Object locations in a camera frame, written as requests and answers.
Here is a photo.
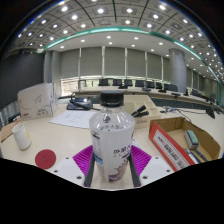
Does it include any large white paper carton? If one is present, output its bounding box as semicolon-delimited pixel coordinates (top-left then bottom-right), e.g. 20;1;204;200
17;82;59;121

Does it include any group of ceiling lights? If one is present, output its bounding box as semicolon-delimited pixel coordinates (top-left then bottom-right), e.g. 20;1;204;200
14;0;224;79

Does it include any black stapler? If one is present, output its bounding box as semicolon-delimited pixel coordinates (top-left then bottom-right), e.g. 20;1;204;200
130;104;150;118

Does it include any white black-capped drink bottle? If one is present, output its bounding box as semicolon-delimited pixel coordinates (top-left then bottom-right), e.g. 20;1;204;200
88;90;136;183

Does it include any row of black office chairs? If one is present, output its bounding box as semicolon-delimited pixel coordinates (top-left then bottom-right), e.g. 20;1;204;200
78;78;181;94

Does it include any white printed paper sheet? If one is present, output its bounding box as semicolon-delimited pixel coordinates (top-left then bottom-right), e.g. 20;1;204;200
49;109;98;130

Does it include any black bag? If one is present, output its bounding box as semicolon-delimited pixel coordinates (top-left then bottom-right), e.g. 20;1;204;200
66;96;94;112

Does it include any long curved conference desk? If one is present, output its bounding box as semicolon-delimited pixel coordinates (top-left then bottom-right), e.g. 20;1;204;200
71;85;224;114

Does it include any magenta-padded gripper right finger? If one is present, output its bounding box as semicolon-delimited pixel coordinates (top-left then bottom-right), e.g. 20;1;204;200
128;145;175;188

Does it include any flat round red coaster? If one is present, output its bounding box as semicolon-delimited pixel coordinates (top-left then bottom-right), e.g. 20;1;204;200
34;148;57;170

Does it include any grey whiteboard eraser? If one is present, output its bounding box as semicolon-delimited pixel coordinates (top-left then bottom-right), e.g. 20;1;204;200
184;129;200;150

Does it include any open red-sided cardboard box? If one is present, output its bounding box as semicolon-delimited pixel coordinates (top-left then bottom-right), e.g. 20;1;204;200
148;116;222;173

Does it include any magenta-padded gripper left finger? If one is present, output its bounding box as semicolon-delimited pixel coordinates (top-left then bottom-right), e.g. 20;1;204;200
49;144;97;188

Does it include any white mug with yellow handle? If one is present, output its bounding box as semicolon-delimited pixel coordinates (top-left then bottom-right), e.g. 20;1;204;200
11;122;33;151

